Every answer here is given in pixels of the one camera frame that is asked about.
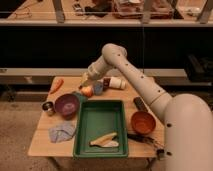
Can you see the black rectangular block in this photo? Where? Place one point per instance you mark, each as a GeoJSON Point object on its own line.
{"type": "Point", "coordinates": [139, 104]}

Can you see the white bottle dark cap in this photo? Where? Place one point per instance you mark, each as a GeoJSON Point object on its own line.
{"type": "Point", "coordinates": [114, 82]}

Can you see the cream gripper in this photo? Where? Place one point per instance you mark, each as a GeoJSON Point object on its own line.
{"type": "Point", "coordinates": [86, 81]}

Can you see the green plastic tray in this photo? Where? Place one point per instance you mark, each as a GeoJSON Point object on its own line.
{"type": "Point", "coordinates": [97, 118]}

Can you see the clear container of items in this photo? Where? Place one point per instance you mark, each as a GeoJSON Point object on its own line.
{"type": "Point", "coordinates": [160, 9]}

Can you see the purple bowl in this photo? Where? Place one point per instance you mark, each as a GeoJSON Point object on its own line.
{"type": "Point", "coordinates": [67, 105]}

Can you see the small blue-grey cup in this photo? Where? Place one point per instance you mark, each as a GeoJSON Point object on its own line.
{"type": "Point", "coordinates": [98, 88]}

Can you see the black box on shelf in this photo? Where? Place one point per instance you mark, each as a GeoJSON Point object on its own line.
{"type": "Point", "coordinates": [199, 69]}

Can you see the orange bowl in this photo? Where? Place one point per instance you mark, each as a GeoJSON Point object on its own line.
{"type": "Point", "coordinates": [143, 122]}

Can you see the orange carrot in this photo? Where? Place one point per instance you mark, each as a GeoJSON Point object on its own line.
{"type": "Point", "coordinates": [56, 87]}

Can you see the orange round fruit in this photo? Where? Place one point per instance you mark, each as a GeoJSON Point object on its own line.
{"type": "Point", "coordinates": [87, 91]}

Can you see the black handled tool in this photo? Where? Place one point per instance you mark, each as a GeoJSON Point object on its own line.
{"type": "Point", "coordinates": [145, 139]}

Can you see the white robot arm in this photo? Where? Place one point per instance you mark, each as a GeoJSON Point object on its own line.
{"type": "Point", "coordinates": [187, 118]}

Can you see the green item behind bowl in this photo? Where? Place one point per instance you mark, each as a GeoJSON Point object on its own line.
{"type": "Point", "coordinates": [80, 96]}

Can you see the white fork in tray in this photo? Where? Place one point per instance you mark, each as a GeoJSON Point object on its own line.
{"type": "Point", "coordinates": [110, 144]}

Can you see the small metal cup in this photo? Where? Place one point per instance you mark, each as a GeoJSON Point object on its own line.
{"type": "Point", "coordinates": [48, 108]}

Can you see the crumpled lilac cloth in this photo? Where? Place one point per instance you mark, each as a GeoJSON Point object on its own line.
{"type": "Point", "coordinates": [62, 132]}

